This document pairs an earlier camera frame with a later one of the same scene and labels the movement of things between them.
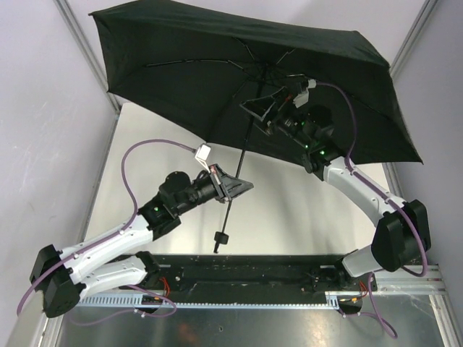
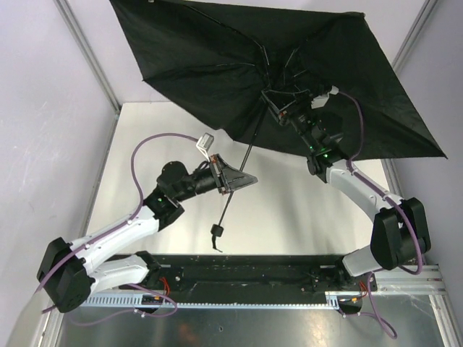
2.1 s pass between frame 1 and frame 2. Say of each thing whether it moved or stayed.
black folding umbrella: moved
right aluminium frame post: stayed
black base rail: stayed
